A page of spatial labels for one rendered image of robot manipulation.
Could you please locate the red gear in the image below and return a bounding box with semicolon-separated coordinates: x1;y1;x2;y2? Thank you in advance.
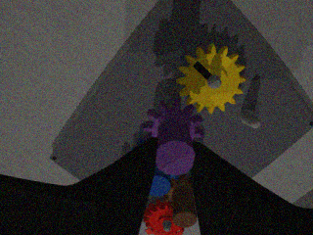
144;200;185;235

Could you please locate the blue gear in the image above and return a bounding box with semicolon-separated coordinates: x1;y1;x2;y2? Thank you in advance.
137;138;180;196

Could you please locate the dark brown gear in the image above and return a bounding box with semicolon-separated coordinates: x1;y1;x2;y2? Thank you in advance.
164;173;197;227

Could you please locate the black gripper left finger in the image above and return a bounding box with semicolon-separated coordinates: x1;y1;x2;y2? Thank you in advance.
0;137;157;235

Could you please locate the purple gear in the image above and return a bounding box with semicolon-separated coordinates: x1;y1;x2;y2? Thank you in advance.
141;98;203;175

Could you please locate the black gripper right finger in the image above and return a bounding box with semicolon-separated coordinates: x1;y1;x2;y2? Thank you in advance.
191;142;313;235

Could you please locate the yellow gear with black stripe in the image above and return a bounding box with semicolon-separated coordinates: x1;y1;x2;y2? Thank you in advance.
177;43;246;114

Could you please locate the grey board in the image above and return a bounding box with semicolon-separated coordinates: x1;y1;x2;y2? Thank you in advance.
50;0;313;181

